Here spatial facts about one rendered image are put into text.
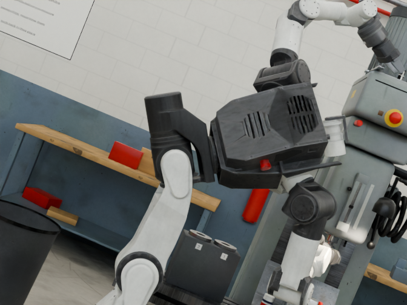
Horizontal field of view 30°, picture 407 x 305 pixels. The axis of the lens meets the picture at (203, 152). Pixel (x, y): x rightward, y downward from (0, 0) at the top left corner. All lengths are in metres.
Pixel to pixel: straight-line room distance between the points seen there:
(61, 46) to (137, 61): 0.73
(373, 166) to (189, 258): 0.73
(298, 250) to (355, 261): 0.97
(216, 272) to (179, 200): 0.60
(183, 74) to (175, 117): 4.83
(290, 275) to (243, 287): 0.94
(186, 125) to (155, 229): 0.32
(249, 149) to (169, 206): 0.29
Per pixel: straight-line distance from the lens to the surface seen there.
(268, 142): 2.16
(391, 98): 2.61
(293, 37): 2.51
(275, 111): 2.20
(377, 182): 2.74
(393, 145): 2.71
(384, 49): 2.78
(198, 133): 2.24
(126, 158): 6.51
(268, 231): 3.19
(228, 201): 7.01
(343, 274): 3.23
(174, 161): 2.22
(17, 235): 4.17
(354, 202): 2.69
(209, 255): 2.77
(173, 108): 2.24
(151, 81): 7.09
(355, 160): 2.72
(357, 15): 2.76
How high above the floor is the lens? 1.52
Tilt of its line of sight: 3 degrees down
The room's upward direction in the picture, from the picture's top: 23 degrees clockwise
